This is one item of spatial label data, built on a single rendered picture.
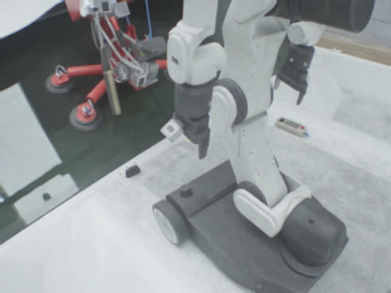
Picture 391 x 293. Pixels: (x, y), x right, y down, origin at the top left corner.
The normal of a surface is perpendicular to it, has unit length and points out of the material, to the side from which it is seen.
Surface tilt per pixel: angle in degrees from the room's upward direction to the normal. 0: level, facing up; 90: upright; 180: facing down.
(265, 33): 35
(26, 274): 53
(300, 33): 90
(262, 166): 60
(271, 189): 46
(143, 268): 10
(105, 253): 14
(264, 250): 0
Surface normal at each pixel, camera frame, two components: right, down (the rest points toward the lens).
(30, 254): 0.41, -0.19
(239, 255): -0.06, -0.79
